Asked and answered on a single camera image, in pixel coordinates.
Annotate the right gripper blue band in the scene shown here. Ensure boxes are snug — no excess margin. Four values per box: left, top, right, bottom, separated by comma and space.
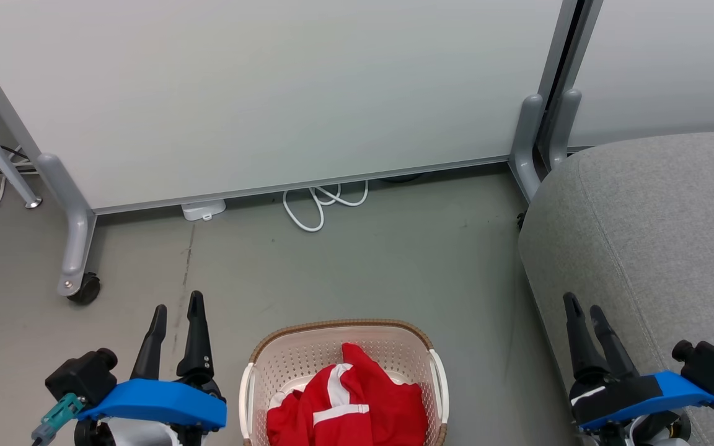
563, 292, 714, 446

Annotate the red garment with white stripes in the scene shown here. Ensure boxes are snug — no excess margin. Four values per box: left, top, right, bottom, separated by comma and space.
295, 343, 429, 446

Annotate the narrow white partition panel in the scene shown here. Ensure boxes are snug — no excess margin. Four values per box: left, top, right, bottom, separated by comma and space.
566, 0, 714, 149

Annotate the white coiled cable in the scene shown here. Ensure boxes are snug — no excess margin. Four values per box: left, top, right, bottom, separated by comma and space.
282, 180, 370, 233

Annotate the black caster wheel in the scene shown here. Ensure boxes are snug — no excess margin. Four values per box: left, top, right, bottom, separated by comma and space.
67, 273, 101, 305

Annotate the wide white partition panel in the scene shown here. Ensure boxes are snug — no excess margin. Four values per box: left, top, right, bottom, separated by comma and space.
0, 0, 567, 215

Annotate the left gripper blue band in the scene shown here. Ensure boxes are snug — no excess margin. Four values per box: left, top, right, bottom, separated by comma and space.
75, 291, 228, 446

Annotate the grey metal table leg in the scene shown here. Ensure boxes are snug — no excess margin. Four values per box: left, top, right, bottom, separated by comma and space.
0, 93, 43, 209

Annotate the white power adapter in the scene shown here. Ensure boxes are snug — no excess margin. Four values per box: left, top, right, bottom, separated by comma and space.
182, 199, 227, 222

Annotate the grey fabric sofa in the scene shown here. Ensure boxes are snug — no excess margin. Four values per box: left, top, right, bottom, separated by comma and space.
518, 129, 714, 446

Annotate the cream perforated laundry basket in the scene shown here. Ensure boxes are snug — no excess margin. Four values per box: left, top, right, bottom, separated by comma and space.
239, 319, 450, 446

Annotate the grey partition foot with caster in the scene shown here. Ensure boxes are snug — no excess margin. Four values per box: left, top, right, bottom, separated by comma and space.
36, 153, 97, 297

